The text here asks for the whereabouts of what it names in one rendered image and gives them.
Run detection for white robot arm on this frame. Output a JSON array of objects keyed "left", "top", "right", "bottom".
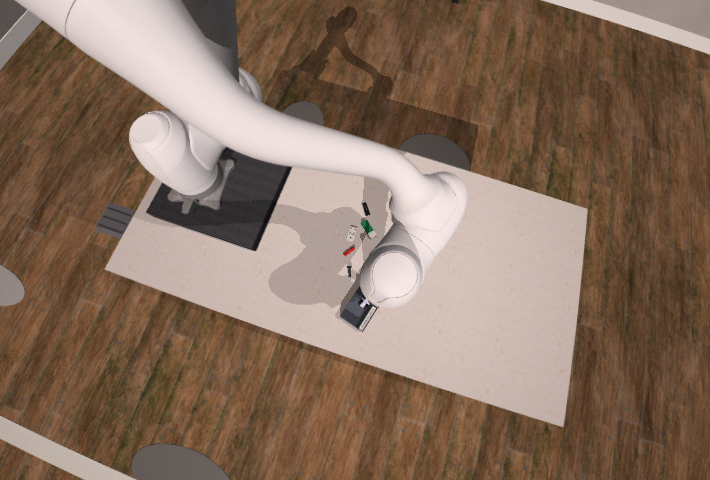
[{"left": 15, "top": 0, "right": 468, "bottom": 308}]

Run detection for dark grey bin rack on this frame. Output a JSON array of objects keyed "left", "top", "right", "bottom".
[{"left": 341, "top": 286, "right": 379, "bottom": 332}]

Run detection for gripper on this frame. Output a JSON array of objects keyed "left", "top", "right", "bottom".
[{"left": 358, "top": 295, "right": 370, "bottom": 310}]

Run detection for green and white eraser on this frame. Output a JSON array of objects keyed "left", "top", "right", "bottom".
[{"left": 361, "top": 219, "right": 377, "bottom": 239}]

